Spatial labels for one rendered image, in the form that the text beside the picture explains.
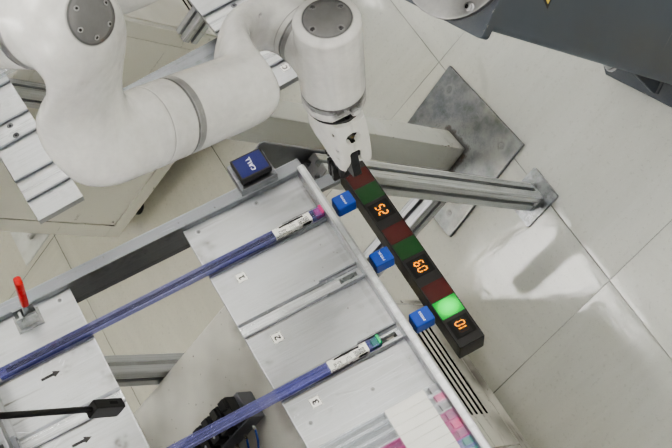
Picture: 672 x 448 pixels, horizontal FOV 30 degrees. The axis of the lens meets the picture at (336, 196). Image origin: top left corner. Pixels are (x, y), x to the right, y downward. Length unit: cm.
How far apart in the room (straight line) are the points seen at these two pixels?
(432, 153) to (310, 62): 101
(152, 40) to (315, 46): 126
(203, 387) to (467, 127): 80
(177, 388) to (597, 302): 79
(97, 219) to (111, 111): 186
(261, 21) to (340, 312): 45
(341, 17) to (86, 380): 62
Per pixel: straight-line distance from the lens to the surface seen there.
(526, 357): 247
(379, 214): 184
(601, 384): 239
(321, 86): 154
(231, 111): 138
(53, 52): 116
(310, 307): 176
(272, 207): 185
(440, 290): 178
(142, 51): 273
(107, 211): 311
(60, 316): 182
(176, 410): 220
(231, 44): 146
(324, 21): 150
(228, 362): 211
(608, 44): 199
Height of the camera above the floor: 209
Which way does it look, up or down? 49 degrees down
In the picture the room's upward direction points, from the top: 84 degrees counter-clockwise
